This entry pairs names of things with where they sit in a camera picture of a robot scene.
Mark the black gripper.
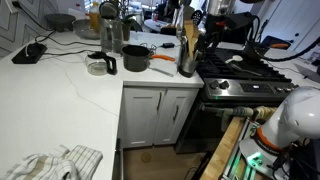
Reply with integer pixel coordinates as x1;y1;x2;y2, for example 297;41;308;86
199;12;258;52

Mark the black griddle plate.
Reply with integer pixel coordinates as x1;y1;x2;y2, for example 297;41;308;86
211;54;279;80

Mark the white plastic spoon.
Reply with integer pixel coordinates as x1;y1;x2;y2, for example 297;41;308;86
224;54;245;65

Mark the metal utensil storage bin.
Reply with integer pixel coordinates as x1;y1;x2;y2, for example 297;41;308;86
178;46;201;79

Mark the large silver stove knob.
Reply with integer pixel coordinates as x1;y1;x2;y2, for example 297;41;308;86
219;79;231;91
209;79;221;91

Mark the stainless gas stove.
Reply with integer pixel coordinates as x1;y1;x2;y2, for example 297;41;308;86
174;46;300;154

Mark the wooden spatula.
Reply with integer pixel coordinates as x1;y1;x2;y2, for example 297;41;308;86
183;19;195;59

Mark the grey slotted turner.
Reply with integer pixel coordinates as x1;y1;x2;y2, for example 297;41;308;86
182;5;196;22

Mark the black dining chair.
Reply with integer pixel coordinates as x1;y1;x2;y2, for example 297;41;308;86
159;25;178;37

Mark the white round dining table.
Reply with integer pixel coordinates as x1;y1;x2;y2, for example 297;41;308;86
143;18;169;33

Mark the potted green plant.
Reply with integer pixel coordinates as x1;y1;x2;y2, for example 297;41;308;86
118;0;144;43

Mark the white panel door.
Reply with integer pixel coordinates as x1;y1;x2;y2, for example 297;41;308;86
256;0;320;58

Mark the white cabinet door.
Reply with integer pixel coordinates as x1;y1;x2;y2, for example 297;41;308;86
123;87;167;148
153;88;200;146

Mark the beige cloth roll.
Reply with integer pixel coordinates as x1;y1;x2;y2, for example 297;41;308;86
233;105;279;122

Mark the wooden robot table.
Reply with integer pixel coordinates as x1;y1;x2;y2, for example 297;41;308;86
199;116;247;180

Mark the glass coffee carafe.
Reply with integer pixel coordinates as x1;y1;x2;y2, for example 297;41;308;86
84;50;118;77

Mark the orange juice bottle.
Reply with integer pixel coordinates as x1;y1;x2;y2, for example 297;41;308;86
88;1;101;33

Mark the black stone bowl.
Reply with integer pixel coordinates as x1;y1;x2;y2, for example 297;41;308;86
44;13;77;33

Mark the striped dish towel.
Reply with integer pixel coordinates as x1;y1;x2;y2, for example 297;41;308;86
1;144;104;180

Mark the large dark pot brown handle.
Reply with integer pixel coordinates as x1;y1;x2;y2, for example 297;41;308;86
242;40;290;62

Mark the thin black adapter cable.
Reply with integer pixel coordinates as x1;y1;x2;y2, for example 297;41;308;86
139;42;164;52

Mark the dark saucepan orange handle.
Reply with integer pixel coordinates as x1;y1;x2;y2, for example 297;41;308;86
121;44;177;73

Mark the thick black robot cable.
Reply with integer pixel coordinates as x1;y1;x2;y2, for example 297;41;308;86
248;14;320;63

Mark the black power cord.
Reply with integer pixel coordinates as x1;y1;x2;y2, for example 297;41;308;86
43;49;98;58
12;1;103;48

